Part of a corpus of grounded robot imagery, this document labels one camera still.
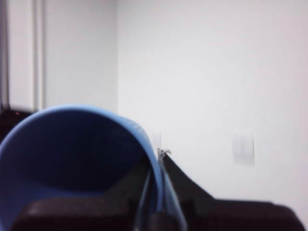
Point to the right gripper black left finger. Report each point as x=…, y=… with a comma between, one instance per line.
x=84, y=214

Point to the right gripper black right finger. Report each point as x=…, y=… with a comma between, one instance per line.
x=228, y=214

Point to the blue ribbed plastic cup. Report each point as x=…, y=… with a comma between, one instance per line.
x=72, y=156

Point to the black box with red light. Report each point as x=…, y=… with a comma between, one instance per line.
x=14, y=118

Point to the white wall socket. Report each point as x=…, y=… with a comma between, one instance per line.
x=243, y=149

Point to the white wall conduit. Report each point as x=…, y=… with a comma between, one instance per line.
x=38, y=55

